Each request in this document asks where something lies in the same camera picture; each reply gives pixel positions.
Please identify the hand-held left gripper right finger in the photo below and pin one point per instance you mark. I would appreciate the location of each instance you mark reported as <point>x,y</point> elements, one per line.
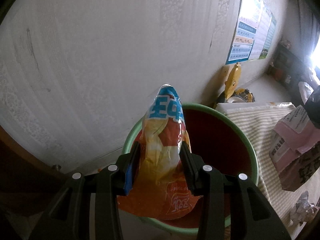
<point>188,170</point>

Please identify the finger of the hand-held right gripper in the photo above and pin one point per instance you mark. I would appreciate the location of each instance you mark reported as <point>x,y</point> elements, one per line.
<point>313,107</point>

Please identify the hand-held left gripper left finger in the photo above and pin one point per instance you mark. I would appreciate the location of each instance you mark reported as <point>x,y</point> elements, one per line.
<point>128,180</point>

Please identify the orange yellow snack bag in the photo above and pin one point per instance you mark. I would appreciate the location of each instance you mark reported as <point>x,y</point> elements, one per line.
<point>160,155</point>

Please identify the pink printed carton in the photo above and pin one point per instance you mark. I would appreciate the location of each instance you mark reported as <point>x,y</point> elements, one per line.
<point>292,142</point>

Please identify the green bin with red inside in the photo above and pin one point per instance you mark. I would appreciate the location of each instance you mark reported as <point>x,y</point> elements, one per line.
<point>217,140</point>

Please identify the dark shelf with items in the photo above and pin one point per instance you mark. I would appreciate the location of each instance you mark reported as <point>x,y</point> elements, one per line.
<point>287,62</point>

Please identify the beige striped cloth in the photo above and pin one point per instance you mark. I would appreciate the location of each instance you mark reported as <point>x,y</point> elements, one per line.
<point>252,130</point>

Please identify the yellow toy excavator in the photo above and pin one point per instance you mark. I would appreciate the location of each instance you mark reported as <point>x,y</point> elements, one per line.
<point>233,80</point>

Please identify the crumpled white paper ball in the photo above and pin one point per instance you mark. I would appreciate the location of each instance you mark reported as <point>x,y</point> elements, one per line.
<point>302,208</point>

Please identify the brown wooden furniture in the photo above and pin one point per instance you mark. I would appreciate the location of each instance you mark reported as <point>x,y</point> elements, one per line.
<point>20,170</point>

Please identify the wall poster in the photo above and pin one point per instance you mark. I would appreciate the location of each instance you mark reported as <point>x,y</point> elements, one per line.
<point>246,35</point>

